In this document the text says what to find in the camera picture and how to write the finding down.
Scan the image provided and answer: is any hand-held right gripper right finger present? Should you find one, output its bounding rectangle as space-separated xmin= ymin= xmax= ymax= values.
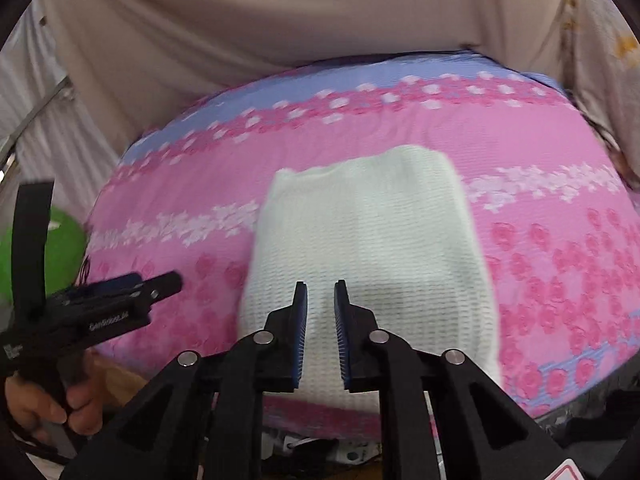
xmin=334 ymin=280 xmax=568 ymax=480

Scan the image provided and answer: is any cream floral hanging garment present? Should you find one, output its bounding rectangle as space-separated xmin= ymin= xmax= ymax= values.
xmin=560 ymin=0 xmax=640 ymax=183

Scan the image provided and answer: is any white red black knit sweater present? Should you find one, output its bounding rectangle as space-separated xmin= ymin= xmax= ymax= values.
xmin=237 ymin=144 xmax=503 ymax=407

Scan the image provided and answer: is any white curtain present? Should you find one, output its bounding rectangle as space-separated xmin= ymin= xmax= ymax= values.
xmin=0 ymin=5 xmax=121 ymax=211

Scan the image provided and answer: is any pink floral bedsheet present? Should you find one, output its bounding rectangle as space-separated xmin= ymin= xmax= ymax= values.
xmin=82 ymin=50 xmax=640 ymax=436

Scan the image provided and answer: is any beige backdrop cloth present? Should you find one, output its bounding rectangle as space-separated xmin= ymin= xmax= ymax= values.
xmin=40 ymin=0 xmax=583 ymax=161

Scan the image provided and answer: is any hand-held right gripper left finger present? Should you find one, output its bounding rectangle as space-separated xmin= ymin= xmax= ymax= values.
xmin=60 ymin=281 xmax=309 ymax=480

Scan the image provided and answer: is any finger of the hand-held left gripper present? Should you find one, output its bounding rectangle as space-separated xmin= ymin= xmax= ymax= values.
xmin=55 ymin=271 xmax=182 ymax=308

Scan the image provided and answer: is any green object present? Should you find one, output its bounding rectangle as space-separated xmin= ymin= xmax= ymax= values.
xmin=0 ymin=207 xmax=90 ymax=303

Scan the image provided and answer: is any grey metal rail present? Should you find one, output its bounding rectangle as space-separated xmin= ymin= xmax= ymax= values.
xmin=0 ymin=77 xmax=76 ymax=148

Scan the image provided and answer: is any person's left hand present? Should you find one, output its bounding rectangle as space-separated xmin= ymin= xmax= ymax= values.
xmin=5 ymin=350 xmax=110 ymax=438

